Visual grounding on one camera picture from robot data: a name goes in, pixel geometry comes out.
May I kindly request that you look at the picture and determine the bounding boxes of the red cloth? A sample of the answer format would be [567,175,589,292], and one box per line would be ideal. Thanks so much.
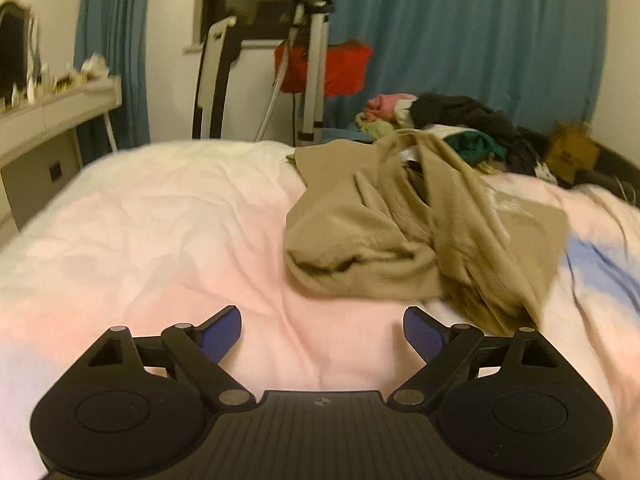
[281,40,373,98]

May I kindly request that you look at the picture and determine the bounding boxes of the black garment pile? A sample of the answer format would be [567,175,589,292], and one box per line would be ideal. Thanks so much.
[409,93,541,177]

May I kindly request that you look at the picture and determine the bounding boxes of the beige garment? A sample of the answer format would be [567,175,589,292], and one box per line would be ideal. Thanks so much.
[284,130,568,335]

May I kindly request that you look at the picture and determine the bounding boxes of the blue curtain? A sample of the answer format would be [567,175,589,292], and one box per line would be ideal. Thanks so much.
[324,0,606,132]
[74,0,150,150]

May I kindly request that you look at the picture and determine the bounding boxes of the blue curtain left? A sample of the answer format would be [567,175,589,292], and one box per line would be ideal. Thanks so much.
[74,0,150,150]

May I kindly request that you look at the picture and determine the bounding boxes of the ornate mirror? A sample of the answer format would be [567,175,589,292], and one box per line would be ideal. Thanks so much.
[0,0,41,106]

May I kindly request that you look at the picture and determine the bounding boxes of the blue curtain right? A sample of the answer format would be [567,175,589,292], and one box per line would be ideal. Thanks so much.
[324,0,606,132]

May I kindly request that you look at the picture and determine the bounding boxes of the pink garment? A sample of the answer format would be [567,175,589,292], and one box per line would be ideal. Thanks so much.
[363,93,418,122]

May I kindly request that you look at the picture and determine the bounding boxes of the pale green garment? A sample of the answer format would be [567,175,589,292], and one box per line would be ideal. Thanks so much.
[355,113,395,140]

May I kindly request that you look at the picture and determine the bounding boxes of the cardboard box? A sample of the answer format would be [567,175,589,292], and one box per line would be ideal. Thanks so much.
[544,122,600,184]

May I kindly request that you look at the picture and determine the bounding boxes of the silver exercise machine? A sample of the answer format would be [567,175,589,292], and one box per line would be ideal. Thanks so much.
[254,0,335,148]

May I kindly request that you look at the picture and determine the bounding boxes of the white dressing table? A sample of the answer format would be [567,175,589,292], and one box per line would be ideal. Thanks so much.
[1,76,122,245]

